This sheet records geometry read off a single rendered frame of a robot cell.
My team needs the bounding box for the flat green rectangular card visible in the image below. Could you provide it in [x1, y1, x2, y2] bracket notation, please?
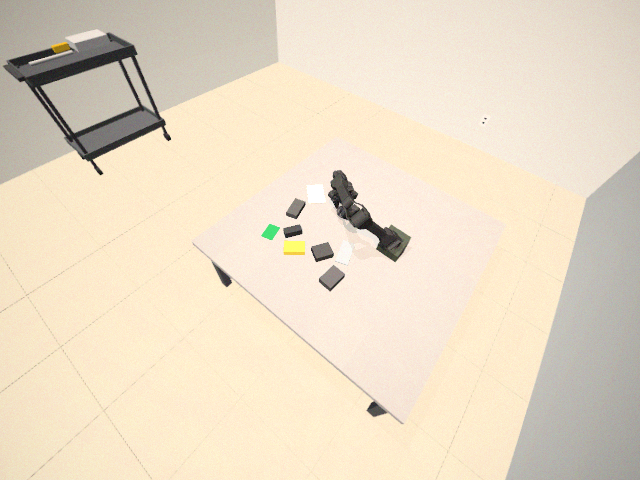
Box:
[261, 224, 280, 240]

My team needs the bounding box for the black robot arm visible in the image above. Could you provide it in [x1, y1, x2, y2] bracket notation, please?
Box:
[330, 170, 404, 251]

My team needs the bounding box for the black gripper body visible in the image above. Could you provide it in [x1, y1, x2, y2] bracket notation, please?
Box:
[328, 189, 360, 216]

